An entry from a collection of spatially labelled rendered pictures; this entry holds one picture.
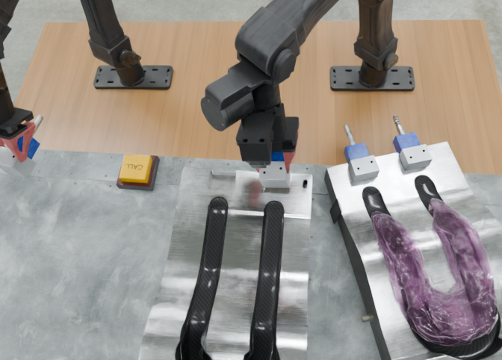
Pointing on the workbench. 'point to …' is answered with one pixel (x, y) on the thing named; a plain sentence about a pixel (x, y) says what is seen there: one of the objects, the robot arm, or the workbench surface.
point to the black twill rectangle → (335, 210)
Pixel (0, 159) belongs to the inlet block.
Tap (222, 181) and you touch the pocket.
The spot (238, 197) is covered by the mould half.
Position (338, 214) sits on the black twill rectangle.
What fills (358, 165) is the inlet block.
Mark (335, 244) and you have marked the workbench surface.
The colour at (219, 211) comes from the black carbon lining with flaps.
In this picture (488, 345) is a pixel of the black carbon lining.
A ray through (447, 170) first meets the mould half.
